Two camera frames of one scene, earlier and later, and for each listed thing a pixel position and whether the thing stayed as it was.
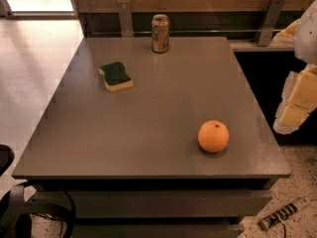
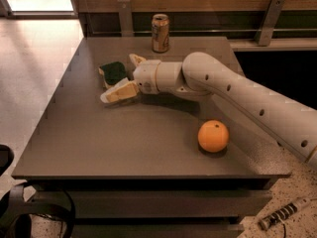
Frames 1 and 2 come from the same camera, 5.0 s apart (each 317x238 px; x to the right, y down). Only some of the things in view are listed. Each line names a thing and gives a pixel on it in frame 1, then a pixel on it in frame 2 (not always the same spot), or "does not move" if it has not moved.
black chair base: (16, 210) does not move
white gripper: (307, 39) to (146, 76)
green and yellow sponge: (116, 76) does not move
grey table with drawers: (129, 162) does not move
